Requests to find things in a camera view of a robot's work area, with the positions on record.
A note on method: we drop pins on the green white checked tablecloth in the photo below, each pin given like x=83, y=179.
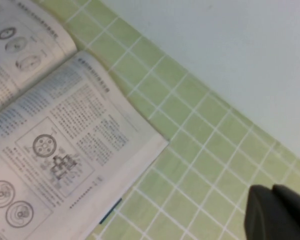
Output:
x=195, y=162

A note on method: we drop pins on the technical book with diagrams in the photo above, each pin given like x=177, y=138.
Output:
x=65, y=140

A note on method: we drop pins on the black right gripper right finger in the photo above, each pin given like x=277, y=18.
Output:
x=295, y=212

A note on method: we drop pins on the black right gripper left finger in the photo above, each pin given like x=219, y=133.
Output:
x=260, y=215

